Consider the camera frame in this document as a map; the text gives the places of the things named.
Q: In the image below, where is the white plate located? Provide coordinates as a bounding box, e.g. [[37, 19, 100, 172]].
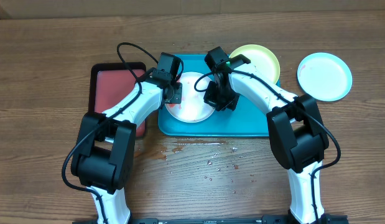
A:
[[166, 72, 215, 123]]

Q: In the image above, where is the yellow-green plate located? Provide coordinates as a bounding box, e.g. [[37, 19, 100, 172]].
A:
[[230, 44, 281, 84]]

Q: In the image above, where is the light blue plate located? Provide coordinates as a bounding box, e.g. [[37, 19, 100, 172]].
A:
[[297, 52, 353, 101]]

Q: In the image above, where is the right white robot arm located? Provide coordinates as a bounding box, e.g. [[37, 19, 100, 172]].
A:
[[203, 47, 329, 223]]

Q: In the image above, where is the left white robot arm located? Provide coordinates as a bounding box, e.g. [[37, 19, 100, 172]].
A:
[[62, 53, 183, 223]]

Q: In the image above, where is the teal plastic tray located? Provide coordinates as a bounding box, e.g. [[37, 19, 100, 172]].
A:
[[158, 54, 268, 137]]

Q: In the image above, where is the black tray with red liquid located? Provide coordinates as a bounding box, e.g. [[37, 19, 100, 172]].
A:
[[88, 62, 147, 139]]

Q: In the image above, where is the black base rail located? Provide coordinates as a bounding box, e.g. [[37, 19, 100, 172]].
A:
[[73, 214, 349, 224]]

